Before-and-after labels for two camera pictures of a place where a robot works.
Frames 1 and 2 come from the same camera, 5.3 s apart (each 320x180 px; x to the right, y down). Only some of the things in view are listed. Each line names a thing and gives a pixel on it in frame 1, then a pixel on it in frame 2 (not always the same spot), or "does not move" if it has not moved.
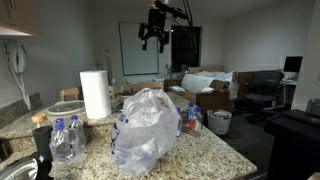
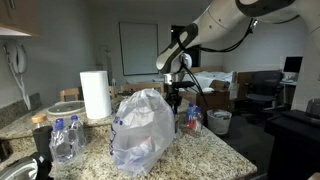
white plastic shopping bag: x=145 y=130 does not move
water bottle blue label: x=199 y=121 does not move
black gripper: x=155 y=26 → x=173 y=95
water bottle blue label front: x=191 y=119 does not move
